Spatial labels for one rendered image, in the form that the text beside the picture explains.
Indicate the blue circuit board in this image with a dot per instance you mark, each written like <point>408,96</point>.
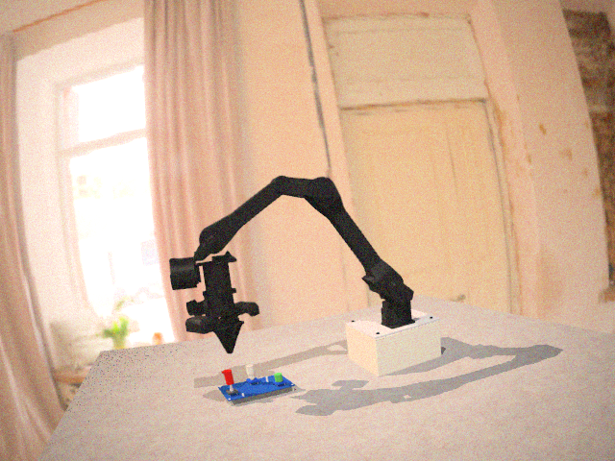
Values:
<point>253,386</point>

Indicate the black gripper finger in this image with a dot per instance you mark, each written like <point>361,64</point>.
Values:
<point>236,329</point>
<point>225,337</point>

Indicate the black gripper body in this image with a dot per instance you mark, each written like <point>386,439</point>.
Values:
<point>221,304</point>

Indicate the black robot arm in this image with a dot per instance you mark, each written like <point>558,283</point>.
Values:
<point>324,196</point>

